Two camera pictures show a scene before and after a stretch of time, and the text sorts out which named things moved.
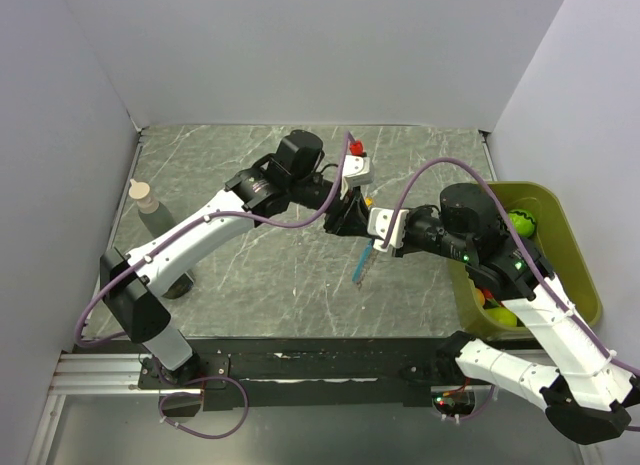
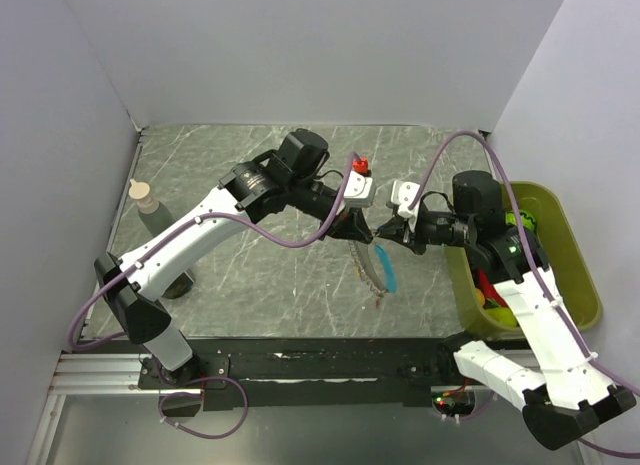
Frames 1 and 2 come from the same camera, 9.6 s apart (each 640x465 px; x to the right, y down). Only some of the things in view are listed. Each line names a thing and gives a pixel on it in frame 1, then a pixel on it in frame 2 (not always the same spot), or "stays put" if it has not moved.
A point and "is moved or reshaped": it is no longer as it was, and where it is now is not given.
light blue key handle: [356, 276] to [389, 273]
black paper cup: [179, 288] stays put
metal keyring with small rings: [368, 264] is moved or reshaped
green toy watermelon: [523, 222] stays put
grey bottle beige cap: [151, 212] stays put
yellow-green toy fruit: [502, 315] stays put
